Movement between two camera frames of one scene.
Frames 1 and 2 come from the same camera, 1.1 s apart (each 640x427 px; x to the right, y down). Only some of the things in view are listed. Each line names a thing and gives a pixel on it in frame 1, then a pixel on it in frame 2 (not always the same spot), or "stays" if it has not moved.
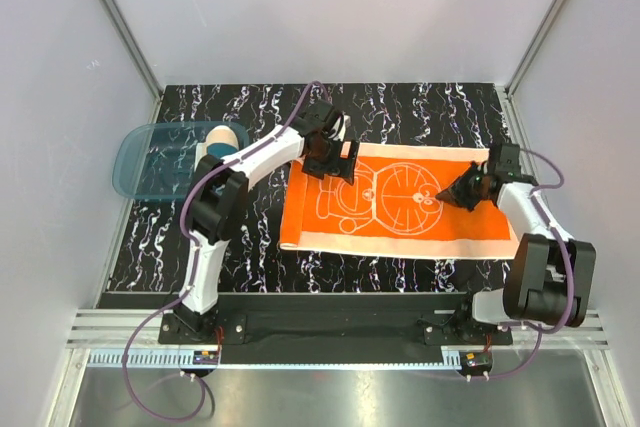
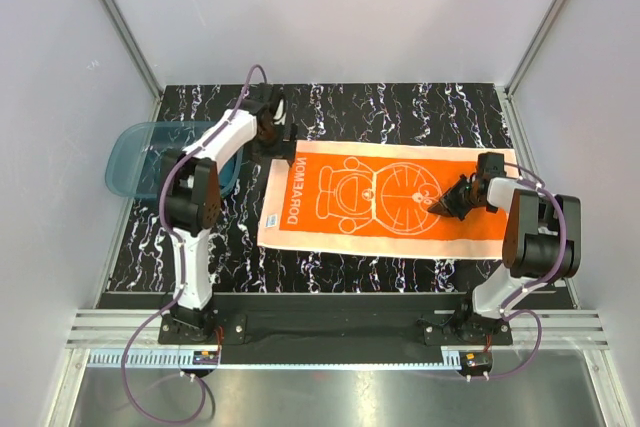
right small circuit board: [477, 360] stays
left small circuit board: [206, 357] stays
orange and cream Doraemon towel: [391, 208] stays
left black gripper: [331, 164] -> [282, 145]
